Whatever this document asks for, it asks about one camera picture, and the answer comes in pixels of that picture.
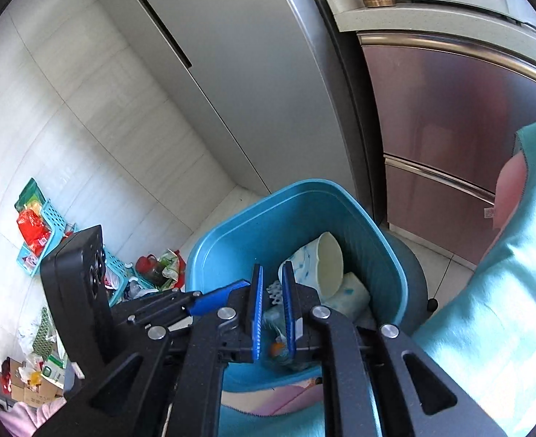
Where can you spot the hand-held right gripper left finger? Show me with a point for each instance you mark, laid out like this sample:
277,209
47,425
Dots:
258,312

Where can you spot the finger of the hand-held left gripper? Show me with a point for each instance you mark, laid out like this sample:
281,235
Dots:
217,298

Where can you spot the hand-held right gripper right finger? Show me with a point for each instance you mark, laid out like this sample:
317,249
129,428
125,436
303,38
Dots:
288,312

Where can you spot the grey-blue knitted cloth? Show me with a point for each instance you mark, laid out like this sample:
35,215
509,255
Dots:
274,292

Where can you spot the clear plastic bottle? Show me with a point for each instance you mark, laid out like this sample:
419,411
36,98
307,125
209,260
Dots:
274,343

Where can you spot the blue plastic bin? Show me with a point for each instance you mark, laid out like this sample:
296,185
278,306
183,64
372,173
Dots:
268,223

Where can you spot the teal plastic basket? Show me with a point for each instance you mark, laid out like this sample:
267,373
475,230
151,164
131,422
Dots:
56,223
117,273

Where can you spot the green patterned bag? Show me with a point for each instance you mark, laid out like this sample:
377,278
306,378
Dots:
44,332

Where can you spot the green and white plastic bag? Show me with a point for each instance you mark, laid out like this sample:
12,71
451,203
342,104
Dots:
168,268

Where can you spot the marbled paper cup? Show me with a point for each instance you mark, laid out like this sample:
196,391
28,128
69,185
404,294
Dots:
327,259

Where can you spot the red jar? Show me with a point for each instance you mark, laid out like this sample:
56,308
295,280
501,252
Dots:
145,267

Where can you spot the red plastic bag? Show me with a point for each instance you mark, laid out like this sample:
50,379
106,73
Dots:
33,232

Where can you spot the green and white carton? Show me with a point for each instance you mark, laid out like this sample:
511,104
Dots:
53,368

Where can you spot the green snack packet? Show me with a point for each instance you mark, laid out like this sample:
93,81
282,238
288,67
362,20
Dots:
31,193

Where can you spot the cardboard box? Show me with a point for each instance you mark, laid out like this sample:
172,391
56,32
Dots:
31,391

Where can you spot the light pink fabric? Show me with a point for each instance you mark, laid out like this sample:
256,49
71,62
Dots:
35,419

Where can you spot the teal towel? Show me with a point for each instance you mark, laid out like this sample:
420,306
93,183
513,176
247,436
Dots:
500,305

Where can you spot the grey refrigerator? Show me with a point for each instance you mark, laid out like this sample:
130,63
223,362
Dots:
249,77

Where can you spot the white label sticker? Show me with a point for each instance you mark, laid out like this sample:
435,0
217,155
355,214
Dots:
489,212

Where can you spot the pink cloth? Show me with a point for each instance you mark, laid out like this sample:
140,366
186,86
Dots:
509,191

